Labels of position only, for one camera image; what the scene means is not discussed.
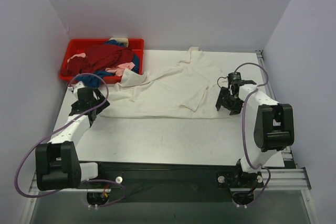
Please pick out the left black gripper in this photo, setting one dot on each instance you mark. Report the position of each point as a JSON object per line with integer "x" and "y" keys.
{"x": 98, "y": 98}

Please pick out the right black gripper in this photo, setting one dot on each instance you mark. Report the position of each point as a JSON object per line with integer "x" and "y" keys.
{"x": 228, "y": 100}

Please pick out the white t shirt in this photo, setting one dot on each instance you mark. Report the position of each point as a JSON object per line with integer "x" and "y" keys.
{"x": 187, "y": 90}

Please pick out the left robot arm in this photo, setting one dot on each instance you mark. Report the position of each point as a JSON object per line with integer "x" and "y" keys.
{"x": 57, "y": 163}

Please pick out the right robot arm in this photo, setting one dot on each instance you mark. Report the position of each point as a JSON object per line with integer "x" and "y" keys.
{"x": 267, "y": 125}

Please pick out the blue garment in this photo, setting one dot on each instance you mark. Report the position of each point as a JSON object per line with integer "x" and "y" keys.
{"x": 95, "y": 79}

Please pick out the dark red garment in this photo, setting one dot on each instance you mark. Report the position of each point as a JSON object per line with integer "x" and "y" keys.
{"x": 106, "y": 49}

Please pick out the red plastic bin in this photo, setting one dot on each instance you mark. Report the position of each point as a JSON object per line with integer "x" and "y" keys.
{"x": 77, "y": 46}

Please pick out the beige garment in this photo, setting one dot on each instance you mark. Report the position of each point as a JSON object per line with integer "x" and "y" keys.
{"x": 120, "y": 41}

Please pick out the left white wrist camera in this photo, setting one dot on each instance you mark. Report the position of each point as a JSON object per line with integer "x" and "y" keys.
{"x": 75, "y": 88}

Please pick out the aluminium side rail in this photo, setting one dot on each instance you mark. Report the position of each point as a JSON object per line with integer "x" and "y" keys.
{"x": 282, "y": 68}

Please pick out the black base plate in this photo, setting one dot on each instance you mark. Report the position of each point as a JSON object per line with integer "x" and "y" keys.
{"x": 163, "y": 183}

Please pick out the aluminium front rail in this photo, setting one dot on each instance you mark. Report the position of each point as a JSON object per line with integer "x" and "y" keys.
{"x": 281, "y": 179}

